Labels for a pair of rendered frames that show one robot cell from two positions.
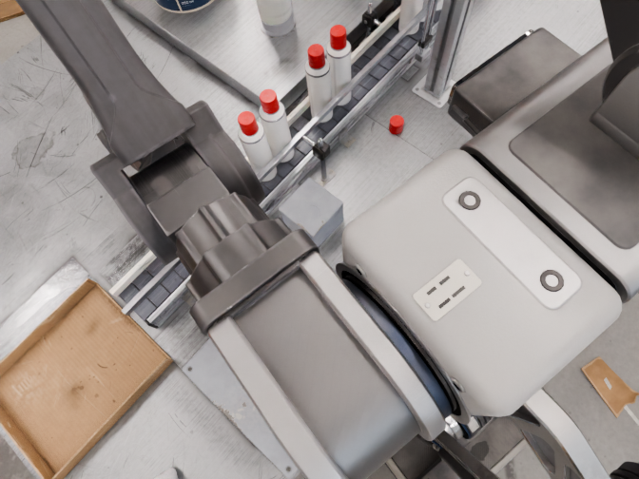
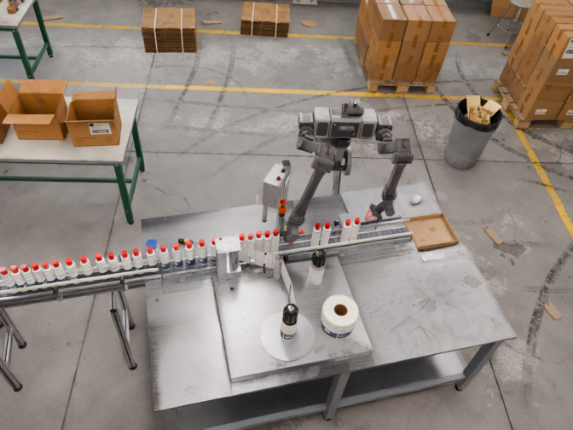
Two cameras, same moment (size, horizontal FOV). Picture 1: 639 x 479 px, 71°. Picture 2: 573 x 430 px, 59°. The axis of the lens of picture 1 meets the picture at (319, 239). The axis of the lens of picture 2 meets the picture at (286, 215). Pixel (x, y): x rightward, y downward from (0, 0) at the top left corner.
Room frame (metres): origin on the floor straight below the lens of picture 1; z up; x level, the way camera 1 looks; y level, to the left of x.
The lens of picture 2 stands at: (2.72, 0.42, 3.45)
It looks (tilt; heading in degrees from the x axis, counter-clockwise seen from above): 48 degrees down; 200
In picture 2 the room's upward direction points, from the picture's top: 6 degrees clockwise
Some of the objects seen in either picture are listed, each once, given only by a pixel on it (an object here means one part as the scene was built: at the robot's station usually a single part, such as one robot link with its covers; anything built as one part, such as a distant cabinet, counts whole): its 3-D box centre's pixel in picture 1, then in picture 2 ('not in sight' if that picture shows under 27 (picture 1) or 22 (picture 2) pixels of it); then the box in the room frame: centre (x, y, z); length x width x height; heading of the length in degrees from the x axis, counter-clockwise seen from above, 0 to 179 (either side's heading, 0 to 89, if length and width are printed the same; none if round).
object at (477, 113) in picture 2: not in sight; (479, 117); (-1.89, 0.64, 0.50); 0.42 x 0.41 x 0.28; 117
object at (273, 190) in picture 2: not in sight; (276, 186); (0.79, -0.37, 1.38); 0.17 x 0.10 x 0.19; 4
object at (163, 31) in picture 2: not in sight; (170, 30); (-2.21, -3.21, 0.16); 0.65 x 0.54 x 0.32; 122
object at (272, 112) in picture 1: (276, 127); (345, 230); (0.56, 0.04, 0.98); 0.05 x 0.05 x 0.20
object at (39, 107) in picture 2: not in sight; (40, 109); (0.53, -2.48, 0.96); 0.53 x 0.45 x 0.37; 29
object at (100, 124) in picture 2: not in sight; (94, 114); (0.38, -2.09, 0.97); 0.51 x 0.39 x 0.37; 33
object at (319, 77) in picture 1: (319, 85); (326, 234); (0.65, -0.06, 0.98); 0.05 x 0.05 x 0.20
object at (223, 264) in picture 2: not in sight; (228, 257); (1.12, -0.51, 1.01); 0.14 x 0.13 x 0.26; 129
